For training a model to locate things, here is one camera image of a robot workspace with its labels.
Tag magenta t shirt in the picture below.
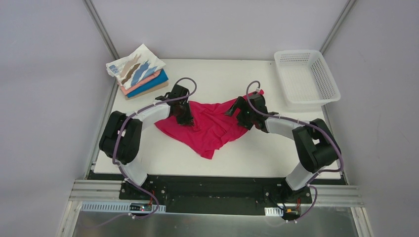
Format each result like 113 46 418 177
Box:
155 99 248 159

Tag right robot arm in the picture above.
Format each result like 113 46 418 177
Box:
225 92 342 202

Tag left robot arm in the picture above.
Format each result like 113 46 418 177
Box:
99 84 196 200

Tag tan folded shirt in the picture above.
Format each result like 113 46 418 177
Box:
125 81 169 100

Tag blue folded shirt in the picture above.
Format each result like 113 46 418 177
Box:
127 70 168 97

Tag pink folded shirt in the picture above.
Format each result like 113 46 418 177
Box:
120 70 162 96

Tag white plastic basket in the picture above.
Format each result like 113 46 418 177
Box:
274 49 341 111

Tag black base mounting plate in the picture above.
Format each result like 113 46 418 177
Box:
86 170 320 217

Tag right white cable duct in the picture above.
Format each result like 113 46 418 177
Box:
264 207 284 217

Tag white cable duct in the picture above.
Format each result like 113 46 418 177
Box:
81 201 166 214
264 207 284 217

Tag left white cable duct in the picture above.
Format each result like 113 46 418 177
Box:
81 201 166 214

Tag aluminium front rail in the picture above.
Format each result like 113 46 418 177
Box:
69 180 122 201

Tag left aluminium frame post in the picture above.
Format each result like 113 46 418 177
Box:
83 0 120 60

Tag aluminium frame post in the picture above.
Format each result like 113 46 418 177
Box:
83 0 120 60
320 0 357 55

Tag right aluminium frame post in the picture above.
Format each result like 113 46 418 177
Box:
320 0 357 55

